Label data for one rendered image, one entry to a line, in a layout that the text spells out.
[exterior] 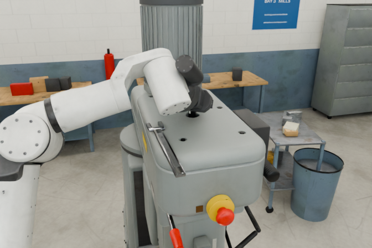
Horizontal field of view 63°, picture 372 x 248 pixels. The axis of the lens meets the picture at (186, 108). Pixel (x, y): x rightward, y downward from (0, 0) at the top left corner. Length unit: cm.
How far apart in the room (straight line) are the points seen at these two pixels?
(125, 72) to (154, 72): 5
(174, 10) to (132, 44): 412
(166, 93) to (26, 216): 31
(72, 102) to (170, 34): 45
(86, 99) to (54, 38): 449
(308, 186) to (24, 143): 297
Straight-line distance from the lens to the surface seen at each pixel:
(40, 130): 53
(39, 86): 470
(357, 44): 596
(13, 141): 54
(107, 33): 497
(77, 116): 55
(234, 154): 65
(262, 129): 118
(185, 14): 92
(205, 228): 92
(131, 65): 57
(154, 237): 117
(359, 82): 624
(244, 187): 71
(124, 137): 146
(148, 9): 94
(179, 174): 55
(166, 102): 55
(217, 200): 67
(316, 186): 327
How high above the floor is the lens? 220
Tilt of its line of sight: 21 degrees down
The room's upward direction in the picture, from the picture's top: straight up
